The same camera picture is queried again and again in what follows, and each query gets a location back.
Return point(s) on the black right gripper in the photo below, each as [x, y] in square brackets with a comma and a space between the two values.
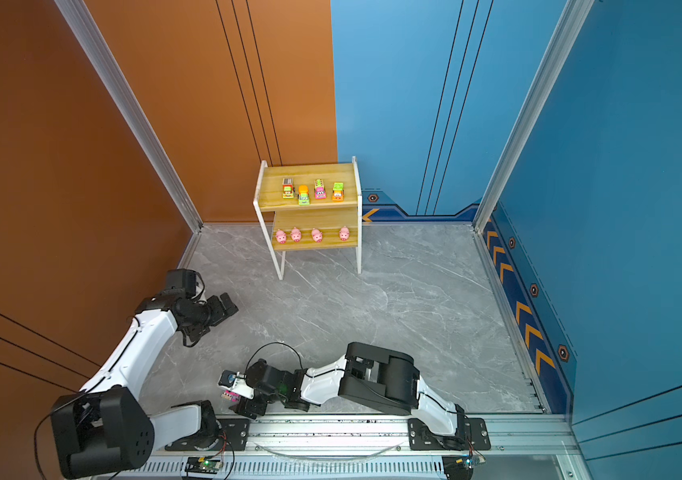
[249, 409]

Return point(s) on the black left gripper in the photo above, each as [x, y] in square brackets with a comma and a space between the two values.
[220, 313]

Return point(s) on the pink pig toy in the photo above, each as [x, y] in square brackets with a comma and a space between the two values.
[344, 234]
[317, 235]
[296, 234]
[281, 236]

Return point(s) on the yellow multicolour toy car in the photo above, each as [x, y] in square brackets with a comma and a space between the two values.
[288, 189]

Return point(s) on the orange green toy car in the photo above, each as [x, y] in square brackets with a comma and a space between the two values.
[304, 196]

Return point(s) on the pink purple toy car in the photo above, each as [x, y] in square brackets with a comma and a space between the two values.
[320, 192]

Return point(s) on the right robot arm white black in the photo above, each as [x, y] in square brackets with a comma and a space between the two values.
[381, 379]

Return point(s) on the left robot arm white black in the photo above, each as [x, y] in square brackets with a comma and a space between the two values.
[102, 429]

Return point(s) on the green circuit board left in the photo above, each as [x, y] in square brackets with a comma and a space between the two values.
[203, 466]

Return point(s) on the circuit board right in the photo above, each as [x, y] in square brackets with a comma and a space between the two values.
[462, 467]

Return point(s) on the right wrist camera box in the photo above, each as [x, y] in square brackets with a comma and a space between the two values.
[235, 382]

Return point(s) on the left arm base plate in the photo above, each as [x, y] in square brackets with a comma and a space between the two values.
[233, 432]

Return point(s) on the white frame wooden shelf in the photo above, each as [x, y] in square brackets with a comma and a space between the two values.
[274, 212]

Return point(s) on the aluminium corner post left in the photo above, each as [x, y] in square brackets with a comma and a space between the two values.
[86, 31]

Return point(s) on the aluminium corner post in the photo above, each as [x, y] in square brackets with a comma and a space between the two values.
[568, 28]
[86, 31]

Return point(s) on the aluminium corner post right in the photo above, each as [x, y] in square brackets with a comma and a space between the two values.
[568, 28]

